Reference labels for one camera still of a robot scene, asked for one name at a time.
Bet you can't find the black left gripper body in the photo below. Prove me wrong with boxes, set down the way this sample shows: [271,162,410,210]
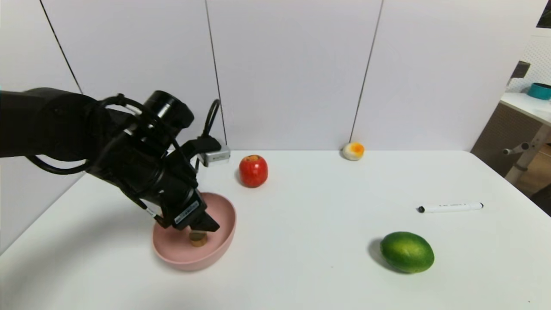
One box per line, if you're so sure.
[152,168,207,231]

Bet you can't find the pink bowl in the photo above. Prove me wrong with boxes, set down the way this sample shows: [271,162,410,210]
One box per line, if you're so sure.
[152,192,237,272]

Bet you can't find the teal bowl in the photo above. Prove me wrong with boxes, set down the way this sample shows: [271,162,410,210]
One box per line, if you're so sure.
[527,83,551,100]

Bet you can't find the red apple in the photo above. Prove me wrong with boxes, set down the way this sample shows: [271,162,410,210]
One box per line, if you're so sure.
[239,155,269,188]

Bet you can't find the white and orange egg toy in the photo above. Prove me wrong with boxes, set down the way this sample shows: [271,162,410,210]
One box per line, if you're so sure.
[342,142,366,161]

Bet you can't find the green lime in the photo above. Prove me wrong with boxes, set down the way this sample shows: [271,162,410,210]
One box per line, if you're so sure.
[380,231,435,274]

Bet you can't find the white marker with black caps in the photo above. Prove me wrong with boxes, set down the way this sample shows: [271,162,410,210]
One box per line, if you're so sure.
[417,202,484,214]

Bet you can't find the brown pegboard panel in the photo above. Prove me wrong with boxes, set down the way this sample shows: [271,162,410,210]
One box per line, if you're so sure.
[471,102,544,177]

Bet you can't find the white side table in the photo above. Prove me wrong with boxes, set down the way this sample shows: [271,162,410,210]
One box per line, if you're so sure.
[499,92,551,183]

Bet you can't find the dark grey box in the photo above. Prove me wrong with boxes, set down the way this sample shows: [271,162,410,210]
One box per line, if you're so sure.
[511,61,531,79]

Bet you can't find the white pegboard panel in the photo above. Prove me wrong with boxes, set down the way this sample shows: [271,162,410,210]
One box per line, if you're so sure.
[506,28,551,93]

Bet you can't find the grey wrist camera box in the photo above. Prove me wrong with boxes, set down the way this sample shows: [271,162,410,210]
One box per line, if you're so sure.
[198,144,231,167]

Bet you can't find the black camera cable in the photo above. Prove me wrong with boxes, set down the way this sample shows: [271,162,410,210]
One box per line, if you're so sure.
[196,99,222,151]

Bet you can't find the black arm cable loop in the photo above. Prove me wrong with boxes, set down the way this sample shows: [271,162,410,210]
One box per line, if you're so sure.
[25,154,92,176]

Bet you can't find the grey knob handle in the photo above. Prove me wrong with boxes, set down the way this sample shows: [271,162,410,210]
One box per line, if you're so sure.
[503,142,530,155]

